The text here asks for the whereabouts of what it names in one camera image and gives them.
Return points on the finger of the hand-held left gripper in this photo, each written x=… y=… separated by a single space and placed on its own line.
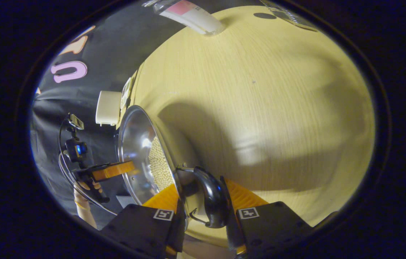
x=114 y=170

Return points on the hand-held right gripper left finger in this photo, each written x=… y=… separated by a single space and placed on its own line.
x=141 y=226

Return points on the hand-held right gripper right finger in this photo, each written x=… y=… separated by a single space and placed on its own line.
x=271 y=226

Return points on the pile of yellow soybeans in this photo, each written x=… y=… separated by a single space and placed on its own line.
x=159 y=165

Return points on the black backdrop cloth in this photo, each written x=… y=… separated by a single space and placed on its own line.
x=91 y=90

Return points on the white compartment tray of beans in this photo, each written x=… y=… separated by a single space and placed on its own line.
x=126 y=93

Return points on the white bottle with pink label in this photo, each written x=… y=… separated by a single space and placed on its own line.
x=192 y=16

